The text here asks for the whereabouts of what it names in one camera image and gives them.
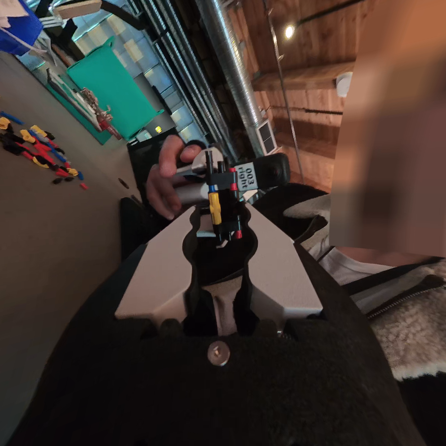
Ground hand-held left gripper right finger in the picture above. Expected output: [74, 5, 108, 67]
[234, 203, 323, 330]

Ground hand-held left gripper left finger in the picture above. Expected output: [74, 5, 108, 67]
[114, 206, 206, 326]

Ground small black yellow brick assembly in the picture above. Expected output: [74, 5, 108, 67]
[205, 149, 244, 244]

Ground large pile of toy bricks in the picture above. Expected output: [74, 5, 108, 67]
[0, 111, 89, 190]

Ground person's right forearm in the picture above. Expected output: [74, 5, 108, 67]
[120, 197, 182, 262]

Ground person's right hand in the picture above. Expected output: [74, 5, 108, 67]
[146, 134, 204, 221]

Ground white air vent grille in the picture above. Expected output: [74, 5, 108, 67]
[256, 120, 279, 155]

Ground white shirt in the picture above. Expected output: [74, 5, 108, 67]
[307, 240, 394, 314]

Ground black office chair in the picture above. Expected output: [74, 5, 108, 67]
[126, 134, 164, 206]

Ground white ceiling sensor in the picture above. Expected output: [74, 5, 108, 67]
[335, 71, 353, 98]

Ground row of ceiling conduit pipes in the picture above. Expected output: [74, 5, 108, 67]
[139, 0, 237, 161]

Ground black fleece-lined jacket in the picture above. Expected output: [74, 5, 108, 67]
[251, 183, 446, 446]

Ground small beige brick model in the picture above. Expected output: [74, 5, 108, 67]
[78, 87, 114, 122]

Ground teal plastic bin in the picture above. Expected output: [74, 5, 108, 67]
[66, 35, 165, 141]

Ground blue plastic bin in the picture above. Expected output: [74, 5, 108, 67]
[0, 0, 44, 56]

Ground white printed paper bag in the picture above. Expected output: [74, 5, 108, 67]
[0, 0, 29, 28]

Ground silver ventilation duct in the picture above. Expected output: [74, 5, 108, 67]
[195, 0, 276, 157]

